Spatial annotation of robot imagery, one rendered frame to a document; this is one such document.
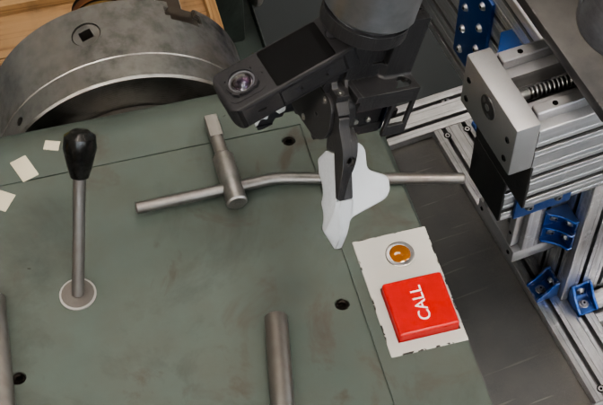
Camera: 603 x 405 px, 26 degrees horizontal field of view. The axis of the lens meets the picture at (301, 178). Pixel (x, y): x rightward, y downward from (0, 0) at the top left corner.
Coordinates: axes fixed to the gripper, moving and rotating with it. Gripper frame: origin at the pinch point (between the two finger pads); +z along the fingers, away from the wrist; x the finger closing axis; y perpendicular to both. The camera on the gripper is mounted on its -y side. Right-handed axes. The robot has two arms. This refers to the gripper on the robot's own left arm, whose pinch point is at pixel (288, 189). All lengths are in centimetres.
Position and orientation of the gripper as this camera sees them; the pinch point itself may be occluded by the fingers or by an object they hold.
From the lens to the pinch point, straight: 114.4
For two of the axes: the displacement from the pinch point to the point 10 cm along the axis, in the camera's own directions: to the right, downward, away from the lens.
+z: -2.2, 6.9, 6.9
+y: 8.6, -1.9, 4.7
